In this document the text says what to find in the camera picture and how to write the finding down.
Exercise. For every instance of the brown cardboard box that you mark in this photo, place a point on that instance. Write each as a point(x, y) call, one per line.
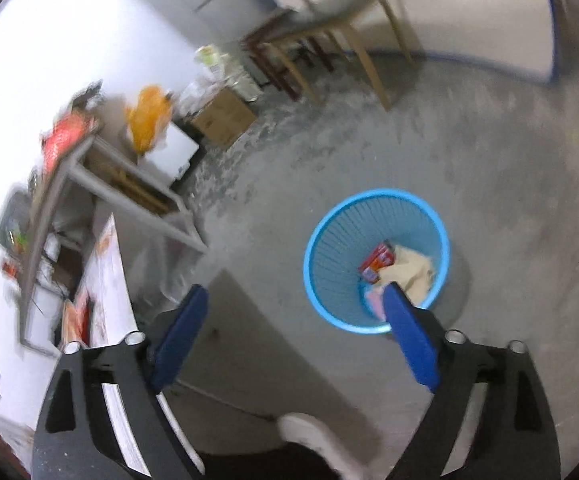
point(224, 117)

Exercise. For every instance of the red drink can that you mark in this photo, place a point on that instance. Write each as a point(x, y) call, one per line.
point(375, 260)

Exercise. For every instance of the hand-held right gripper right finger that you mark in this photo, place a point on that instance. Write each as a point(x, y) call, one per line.
point(412, 345)

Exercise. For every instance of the white mattress with blue edge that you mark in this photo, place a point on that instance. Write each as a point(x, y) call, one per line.
point(469, 5)

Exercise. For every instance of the grey side desk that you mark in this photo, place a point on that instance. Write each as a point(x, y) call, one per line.
point(134, 195)

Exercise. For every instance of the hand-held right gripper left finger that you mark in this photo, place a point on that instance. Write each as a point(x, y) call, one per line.
point(179, 345)

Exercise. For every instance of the floral tablecloth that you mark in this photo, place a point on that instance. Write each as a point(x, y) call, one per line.
point(107, 270)

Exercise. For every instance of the orange plastic bag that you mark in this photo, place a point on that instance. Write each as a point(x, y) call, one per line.
point(147, 115)

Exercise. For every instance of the white low cabinet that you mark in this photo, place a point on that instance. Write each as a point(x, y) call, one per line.
point(174, 152)

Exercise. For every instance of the person's white shoe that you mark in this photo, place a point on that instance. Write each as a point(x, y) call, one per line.
point(309, 430)

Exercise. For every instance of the wooden chair with dark seat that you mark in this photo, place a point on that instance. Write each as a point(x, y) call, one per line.
point(329, 22)

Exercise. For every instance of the grey rice cooker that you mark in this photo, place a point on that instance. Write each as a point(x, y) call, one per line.
point(14, 220)

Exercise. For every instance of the orange-red plastic bag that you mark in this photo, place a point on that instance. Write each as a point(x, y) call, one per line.
point(62, 137)

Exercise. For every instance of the blue plastic waste basket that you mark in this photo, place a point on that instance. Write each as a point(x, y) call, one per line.
point(339, 255)

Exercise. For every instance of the dark wooden stool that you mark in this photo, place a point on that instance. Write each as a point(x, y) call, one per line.
point(269, 35)

